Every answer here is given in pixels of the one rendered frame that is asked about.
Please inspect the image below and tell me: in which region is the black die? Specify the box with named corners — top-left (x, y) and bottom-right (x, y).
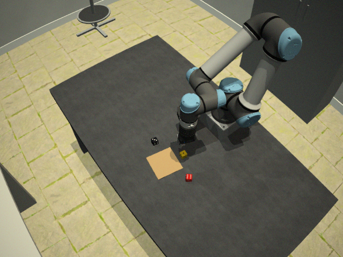
top-left (151, 137), bottom-right (159, 146)

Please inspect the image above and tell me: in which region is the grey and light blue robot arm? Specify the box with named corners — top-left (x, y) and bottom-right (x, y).
top-left (180, 12), bottom-right (302, 128)

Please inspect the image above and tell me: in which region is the tan square mat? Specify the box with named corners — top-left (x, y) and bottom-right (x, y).
top-left (146, 147), bottom-right (183, 180)

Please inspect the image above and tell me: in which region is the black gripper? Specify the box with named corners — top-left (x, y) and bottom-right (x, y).
top-left (177, 107), bottom-right (198, 145)

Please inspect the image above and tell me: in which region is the red die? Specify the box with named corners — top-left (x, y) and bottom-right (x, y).
top-left (185, 174), bottom-right (192, 182)

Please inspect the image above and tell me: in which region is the yellow die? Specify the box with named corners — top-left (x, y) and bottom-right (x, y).
top-left (180, 150), bottom-right (187, 159)

